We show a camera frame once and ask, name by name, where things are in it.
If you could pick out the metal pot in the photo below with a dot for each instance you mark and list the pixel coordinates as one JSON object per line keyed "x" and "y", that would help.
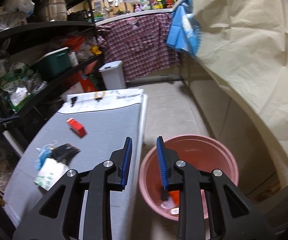
{"x": 52, "y": 8}

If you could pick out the hanging grater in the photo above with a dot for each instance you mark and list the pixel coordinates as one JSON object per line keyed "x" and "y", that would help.
{"x": 97, "y": 3}

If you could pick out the grey ironing board table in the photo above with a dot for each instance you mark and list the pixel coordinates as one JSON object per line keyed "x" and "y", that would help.
{"x": 104, "y": 125}

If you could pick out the green snack packets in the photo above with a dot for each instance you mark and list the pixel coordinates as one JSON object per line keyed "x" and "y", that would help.
{"x": 18, "y": 87}

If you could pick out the orange plastic bag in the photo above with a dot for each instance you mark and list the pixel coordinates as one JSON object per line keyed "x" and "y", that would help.
{"x": 74, "y": 42}

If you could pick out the black shelf rack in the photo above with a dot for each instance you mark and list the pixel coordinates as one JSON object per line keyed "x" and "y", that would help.
{"x": 46, "y": 26}

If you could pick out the yellow toy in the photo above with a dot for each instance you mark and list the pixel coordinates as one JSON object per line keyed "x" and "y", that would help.
{"x": 96, "y": 50}

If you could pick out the red box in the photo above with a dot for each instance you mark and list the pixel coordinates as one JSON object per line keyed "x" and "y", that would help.
{"x": 76, "y": 127}

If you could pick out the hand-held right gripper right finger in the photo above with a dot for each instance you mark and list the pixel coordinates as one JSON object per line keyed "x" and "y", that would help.
{"x": 161, "y": 162}

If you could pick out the hanging ladle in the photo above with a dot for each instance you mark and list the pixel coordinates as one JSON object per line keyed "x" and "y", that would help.
{"x": 106, "y": 3}

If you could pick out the white pedal bin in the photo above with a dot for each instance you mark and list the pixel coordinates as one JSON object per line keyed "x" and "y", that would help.
{"x": 114, "y": 76}

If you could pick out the white plastic bag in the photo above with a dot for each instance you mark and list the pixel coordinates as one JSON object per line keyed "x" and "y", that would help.
{"x": 18, "y": 1}

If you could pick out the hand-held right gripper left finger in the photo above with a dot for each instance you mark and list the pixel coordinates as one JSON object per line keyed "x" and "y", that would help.
{"x": 126, "y": 162}

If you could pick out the blue cloth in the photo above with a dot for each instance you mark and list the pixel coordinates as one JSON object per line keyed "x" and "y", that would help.
{"x": 181, "y": 35}

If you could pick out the pink plastic bin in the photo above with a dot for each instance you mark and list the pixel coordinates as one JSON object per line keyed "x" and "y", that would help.
{"x": 196, "y": 155}

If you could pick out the blue face mask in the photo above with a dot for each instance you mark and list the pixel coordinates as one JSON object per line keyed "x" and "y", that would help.
{"x": 43, "y": 157}

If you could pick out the white green tissue packet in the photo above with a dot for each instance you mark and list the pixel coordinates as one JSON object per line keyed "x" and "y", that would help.
{"x": 50, "y": 175}

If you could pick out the white printed paper bag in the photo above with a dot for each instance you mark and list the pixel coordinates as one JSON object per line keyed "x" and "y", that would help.
{"x": 89, "y": 100}

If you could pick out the black packet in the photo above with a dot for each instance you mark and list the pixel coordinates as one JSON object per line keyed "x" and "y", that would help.
{"x": 64, "y": 152}

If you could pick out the red plaid shirt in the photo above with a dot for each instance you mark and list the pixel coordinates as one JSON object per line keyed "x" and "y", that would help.
{"x": 139, "y": 45}

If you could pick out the cream cloth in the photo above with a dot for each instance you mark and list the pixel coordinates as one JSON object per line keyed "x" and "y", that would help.
{"x": 246, "y": 55}

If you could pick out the green storage box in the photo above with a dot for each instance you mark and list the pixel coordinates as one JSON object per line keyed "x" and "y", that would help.
{"x": 53, "y": 62}

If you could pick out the white jar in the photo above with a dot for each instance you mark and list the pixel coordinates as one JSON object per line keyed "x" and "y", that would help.
{"x": 73, "y": 58}

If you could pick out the red carton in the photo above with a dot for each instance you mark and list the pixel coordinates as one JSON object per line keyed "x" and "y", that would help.
{"x": 87, "y": 81}

